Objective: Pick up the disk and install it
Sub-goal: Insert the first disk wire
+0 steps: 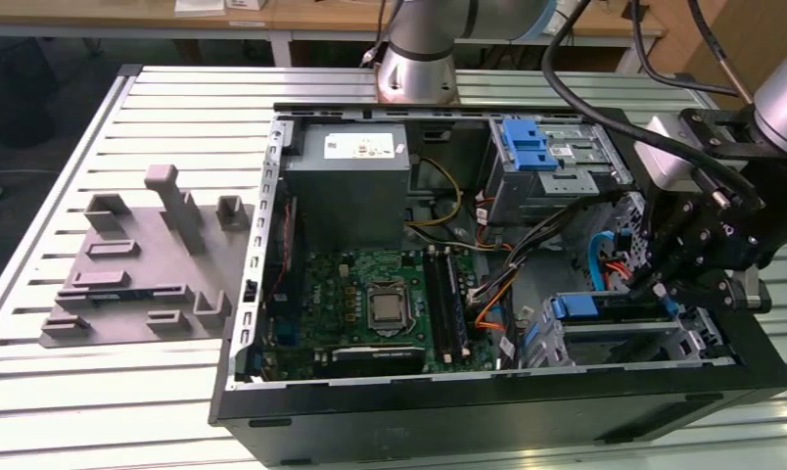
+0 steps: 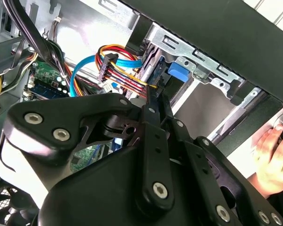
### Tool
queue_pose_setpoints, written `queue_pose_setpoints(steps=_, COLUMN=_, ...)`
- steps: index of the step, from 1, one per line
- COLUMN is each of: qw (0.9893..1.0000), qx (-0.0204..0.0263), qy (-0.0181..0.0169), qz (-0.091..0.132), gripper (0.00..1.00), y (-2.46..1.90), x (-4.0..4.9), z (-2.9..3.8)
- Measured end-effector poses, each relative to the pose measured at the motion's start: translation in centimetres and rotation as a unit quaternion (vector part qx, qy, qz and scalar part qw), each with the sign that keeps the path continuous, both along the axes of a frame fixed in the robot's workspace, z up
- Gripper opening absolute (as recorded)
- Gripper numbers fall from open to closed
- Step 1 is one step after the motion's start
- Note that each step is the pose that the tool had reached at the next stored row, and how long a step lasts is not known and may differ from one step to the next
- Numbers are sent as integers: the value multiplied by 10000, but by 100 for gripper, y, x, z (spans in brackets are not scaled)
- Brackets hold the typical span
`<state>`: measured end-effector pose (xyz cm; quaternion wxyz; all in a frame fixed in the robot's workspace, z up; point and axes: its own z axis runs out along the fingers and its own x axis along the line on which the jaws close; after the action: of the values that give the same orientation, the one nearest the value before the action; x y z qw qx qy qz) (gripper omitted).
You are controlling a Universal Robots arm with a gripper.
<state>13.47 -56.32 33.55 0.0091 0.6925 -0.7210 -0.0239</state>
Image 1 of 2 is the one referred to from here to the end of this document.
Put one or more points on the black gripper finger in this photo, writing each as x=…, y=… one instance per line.
x=667, y=235
x=706, y=291

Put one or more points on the hard disk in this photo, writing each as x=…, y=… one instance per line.
x=575, y=306

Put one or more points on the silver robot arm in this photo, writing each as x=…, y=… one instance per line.
x=412, y=73

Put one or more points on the metal disk bay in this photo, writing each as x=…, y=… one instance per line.
x=618, y=329

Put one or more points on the metal drive cage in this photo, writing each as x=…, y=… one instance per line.
x=566, y=183

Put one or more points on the blue drive latch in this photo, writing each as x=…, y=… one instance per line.
x=526, y=142

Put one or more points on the RAM stick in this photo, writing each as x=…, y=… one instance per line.
x=132, y=296
x=456, y=303

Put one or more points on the wooden cabinet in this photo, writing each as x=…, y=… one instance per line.
x=778, y=24

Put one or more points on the silver CPU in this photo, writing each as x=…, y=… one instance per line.
x=386, y=307

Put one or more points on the CPU socket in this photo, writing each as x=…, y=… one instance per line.
x=387, y=329

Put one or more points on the grey power supply unit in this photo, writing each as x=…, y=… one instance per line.
x=347, y=205

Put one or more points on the black PC case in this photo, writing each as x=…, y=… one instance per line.
x=432, y=426

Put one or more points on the green motherboard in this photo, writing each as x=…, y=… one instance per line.
x=340, y=271

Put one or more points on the black graphics card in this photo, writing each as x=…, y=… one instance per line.
x=374, y=361

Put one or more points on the grey parts rack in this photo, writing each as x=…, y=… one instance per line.
x=151, y=274

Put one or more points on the white box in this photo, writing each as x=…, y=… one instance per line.
x=245, y=4

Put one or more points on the white paper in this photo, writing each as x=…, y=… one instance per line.
x=197, y=6

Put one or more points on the wooden desk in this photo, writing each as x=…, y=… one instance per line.
x=105, y=22

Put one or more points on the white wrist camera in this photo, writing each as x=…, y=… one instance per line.
x=661, y=161

